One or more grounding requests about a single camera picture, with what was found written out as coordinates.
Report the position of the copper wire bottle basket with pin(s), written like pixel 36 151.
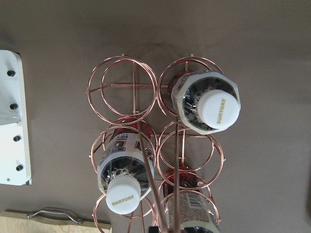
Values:
pixel 144 76

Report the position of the tea bottle white cap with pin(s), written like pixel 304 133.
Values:
pixel 205 101

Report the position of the bamboo cutting board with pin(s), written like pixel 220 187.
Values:
pixel 48 220

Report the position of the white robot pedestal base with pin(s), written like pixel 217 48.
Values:
pixel 15 164

